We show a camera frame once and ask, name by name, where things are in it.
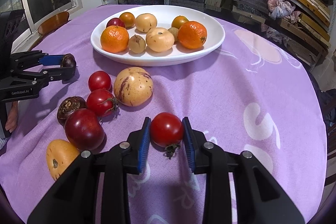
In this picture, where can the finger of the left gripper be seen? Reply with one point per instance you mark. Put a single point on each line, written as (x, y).
(58, 74)
(51, 60)

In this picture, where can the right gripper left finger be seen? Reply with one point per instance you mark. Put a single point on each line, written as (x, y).
(94, 186)

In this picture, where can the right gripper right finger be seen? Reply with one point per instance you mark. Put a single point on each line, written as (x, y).
(259, 197)

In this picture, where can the dark purple oblong fruit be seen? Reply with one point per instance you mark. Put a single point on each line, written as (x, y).
(68, 61)

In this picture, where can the red cherry tomato back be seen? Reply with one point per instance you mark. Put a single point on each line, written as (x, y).
(99, 80)

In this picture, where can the red cherry tomato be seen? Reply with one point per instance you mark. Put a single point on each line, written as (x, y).
(166, 129)
(99, 80)
(101, 102)

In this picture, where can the pale yellow spotted loquat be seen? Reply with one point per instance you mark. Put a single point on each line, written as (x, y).
(59, 155)

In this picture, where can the small dark red plum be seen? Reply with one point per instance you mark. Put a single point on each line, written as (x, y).
(83, 130)

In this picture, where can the small orange tangerine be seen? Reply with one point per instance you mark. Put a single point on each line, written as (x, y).
(114, 39)

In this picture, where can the striped pepino melon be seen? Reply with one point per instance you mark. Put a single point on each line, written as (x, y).
(133, 86)

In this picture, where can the large dark red plum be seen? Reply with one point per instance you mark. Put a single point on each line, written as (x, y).
(115, 22)

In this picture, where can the orange round persimmon fruit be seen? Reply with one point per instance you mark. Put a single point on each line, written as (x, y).
(128, 19)

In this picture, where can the large yellow pear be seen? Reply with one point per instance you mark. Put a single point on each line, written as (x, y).
(145, 22)

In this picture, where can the pale yellow loquat back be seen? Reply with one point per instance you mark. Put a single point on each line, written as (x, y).
(159, 39)

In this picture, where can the red cherry tomato front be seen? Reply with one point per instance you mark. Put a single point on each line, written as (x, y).
(166, 129)

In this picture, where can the small yellow orange fruit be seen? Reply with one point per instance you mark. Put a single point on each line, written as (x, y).
(179, 21)

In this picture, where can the large orange tangerine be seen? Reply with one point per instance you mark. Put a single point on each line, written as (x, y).
(192, 35)

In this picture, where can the person left hand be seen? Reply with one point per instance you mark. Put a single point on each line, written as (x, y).
(12, 117)

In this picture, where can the wooden chair left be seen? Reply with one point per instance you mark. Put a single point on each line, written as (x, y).
(51, 25)

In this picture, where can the purple tablecloth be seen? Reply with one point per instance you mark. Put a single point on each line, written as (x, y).
(246, 95)

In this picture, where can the white oval plate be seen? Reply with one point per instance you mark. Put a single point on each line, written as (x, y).
(165, 15)

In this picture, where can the pink crumpled cloth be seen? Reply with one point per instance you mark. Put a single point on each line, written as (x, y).
(283, 9)

